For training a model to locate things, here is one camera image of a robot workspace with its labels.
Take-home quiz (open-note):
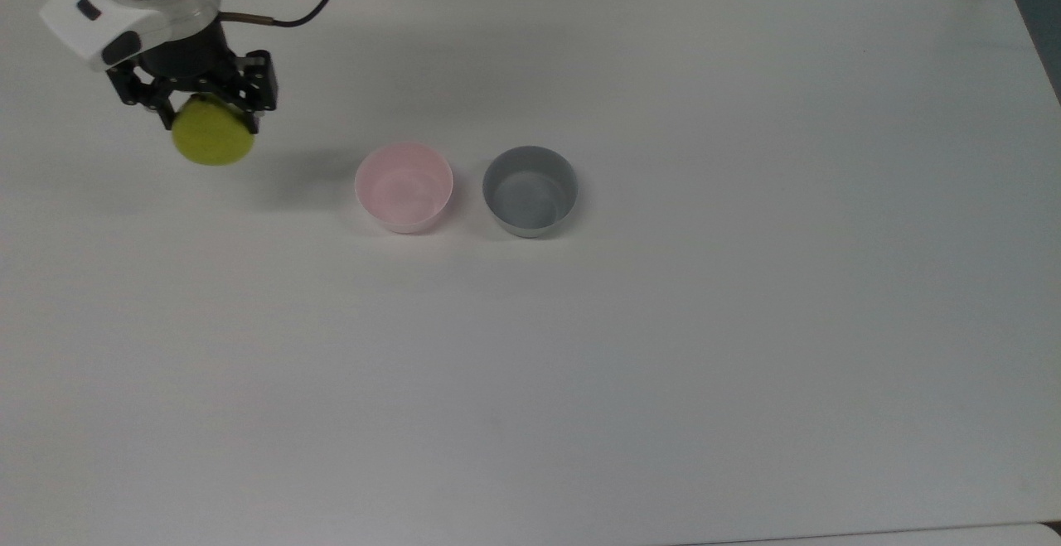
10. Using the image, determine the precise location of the grey plastic bowl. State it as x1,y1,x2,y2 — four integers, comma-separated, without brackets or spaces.
482,145,579,239

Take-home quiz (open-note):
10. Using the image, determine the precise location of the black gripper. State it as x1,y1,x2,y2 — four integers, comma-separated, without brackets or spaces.
106,17,279,135

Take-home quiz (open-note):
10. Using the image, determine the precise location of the yellow-green pear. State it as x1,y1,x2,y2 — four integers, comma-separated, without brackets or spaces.
172,94,256,167

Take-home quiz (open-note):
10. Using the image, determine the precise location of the pink plastic bowl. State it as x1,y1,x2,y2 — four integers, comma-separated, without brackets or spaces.
354,142,455,234

